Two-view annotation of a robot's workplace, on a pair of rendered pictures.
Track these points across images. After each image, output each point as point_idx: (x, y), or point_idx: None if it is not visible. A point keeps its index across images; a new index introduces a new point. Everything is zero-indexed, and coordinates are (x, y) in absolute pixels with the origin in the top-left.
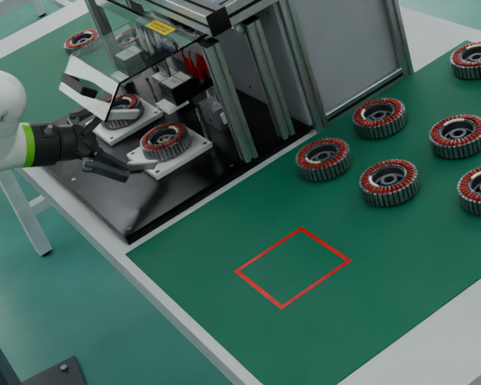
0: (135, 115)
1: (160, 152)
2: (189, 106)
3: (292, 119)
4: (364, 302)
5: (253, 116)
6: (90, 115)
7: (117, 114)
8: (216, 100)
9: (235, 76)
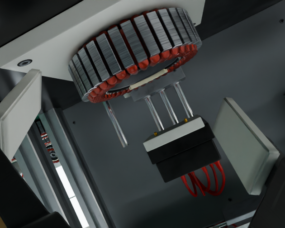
0: (220, 116)
1: (80, 88)
2: (241, 4)
3: (79, 101)
4: None
5: None
6: None
7: (241, 165)
8: (149, 106)
9: (205, 64)
